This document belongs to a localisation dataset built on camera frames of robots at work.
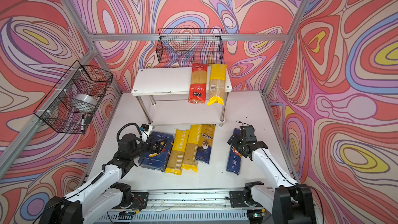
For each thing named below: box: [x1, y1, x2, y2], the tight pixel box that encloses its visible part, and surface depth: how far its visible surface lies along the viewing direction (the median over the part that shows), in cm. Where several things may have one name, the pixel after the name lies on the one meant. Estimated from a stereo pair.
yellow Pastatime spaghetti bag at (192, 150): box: [181, 124, 203, 173], surface depth 90 cm
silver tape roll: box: [73, 93, 99, 106], surface depth 75 cm
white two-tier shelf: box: [131, 66, 233, 128], surface depth 85 cm
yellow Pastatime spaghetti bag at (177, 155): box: [164, 128, 190, 175], surface depth 88 cm
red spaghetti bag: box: [188, 63, 209, 104], surface depth 75 cm
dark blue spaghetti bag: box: [195, 123, 217, 164], surface depth 92 cm
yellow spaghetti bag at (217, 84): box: [207, 63, 227, 106], surface depth 74 cm
